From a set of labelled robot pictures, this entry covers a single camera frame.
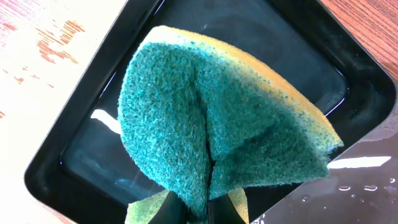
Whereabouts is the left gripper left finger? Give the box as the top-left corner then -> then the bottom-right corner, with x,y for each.
149,192 -> 188,224

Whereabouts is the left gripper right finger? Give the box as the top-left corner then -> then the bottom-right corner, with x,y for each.
208,194 -> 245,224

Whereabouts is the green yellow sponge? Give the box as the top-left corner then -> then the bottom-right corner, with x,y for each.
118,26 -> 343,223

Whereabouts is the black water basin tray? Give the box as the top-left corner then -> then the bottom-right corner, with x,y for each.
24,1 -> 397,223

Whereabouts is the large dark serving tray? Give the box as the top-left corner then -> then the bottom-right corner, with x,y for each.
254,109 -> 397,224

